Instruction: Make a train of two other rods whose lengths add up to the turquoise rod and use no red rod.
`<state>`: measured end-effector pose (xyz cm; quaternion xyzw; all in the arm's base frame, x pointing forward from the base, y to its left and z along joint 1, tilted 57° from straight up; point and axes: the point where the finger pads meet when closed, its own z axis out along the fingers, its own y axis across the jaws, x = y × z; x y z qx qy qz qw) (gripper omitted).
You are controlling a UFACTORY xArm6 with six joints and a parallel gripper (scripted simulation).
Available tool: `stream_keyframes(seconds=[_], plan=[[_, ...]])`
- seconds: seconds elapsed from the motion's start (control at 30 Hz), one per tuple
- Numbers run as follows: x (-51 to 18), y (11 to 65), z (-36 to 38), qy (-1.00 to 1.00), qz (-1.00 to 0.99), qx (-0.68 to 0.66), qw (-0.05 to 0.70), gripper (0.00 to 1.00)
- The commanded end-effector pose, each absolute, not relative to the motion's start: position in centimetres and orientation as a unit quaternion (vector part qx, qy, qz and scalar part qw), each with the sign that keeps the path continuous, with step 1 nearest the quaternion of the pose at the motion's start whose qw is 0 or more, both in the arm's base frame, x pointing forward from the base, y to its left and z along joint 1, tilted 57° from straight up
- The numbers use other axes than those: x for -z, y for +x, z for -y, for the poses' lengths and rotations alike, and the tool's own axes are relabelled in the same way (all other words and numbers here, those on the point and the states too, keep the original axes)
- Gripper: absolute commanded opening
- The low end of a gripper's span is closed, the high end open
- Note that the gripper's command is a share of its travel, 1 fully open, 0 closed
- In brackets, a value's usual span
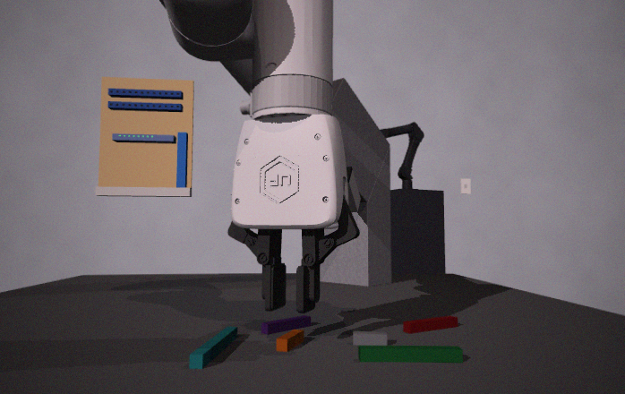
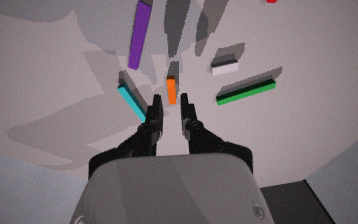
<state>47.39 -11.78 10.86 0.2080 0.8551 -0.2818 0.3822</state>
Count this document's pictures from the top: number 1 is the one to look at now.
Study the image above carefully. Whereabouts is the orange rectangular bar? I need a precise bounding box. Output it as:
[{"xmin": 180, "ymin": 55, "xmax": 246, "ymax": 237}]
[{"xmin": 277, "ymin": 330, "xmax": 304, "ymax": 352}]

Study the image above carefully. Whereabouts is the turquoise rod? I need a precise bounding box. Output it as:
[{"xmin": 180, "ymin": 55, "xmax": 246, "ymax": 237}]
[{"xmin": 189, "ymin": 327, "xmax": 237, "ymax": 369}]

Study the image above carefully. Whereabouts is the green rod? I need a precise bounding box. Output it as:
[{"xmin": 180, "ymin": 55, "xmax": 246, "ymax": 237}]
[{"xmin": 358, "ymin": 346, "xmax": 463, "ymax": 363}]

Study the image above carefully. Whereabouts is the purple rod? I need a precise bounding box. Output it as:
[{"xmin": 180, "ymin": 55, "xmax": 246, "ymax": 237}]
[{"xmin": 261, "ymin": 315, "xmax": 311, "ymax": 335}]

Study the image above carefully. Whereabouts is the dark red rod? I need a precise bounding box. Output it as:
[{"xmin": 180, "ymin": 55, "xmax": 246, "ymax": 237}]
[{"xmin": 403, "ymin": 316, "xmax": 458, "ymax": 334}]

